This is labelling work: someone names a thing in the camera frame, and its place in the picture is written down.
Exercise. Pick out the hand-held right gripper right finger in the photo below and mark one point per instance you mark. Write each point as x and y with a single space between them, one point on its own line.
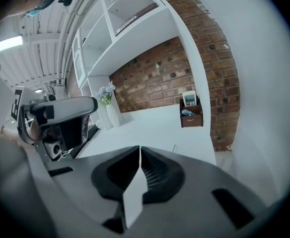
184 182

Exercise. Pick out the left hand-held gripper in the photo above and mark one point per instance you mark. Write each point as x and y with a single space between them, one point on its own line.
23 100

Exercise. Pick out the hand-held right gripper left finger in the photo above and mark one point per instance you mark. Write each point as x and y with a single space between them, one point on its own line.
97 177

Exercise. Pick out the black box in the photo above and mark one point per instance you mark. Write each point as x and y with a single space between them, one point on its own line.
92 133

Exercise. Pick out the white remote control with display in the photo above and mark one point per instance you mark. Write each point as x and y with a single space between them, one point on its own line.
189 98

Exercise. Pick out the person's left forearm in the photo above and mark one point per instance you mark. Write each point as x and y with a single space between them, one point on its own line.
8 134

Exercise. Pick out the brown wooden organizer box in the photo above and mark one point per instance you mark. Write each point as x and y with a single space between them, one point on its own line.
192 120

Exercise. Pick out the white mug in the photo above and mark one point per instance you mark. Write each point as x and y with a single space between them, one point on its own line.
100 125

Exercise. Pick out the blue artificial flowers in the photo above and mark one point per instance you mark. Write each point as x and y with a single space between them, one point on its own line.
105 92

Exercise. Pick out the white ribbed vase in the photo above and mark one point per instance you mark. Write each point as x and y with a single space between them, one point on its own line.
112 115

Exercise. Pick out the white glass cabinet door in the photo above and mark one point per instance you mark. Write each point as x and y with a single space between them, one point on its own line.
78 58

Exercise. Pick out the white desk with drawers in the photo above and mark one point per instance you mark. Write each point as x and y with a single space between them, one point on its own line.
147 128

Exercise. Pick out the long ceiling light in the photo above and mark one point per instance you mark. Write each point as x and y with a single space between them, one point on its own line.
8 43

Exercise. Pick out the white shelf unit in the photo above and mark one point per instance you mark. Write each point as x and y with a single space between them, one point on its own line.
145 28

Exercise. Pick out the dark red lettered book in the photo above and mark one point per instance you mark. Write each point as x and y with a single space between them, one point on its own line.
135 18

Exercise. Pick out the left hand-held gripper grey camera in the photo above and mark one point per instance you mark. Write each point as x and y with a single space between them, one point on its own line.
50 97

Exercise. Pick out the left hand-held gripper white camera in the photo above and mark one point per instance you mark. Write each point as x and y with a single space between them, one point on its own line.
53 149

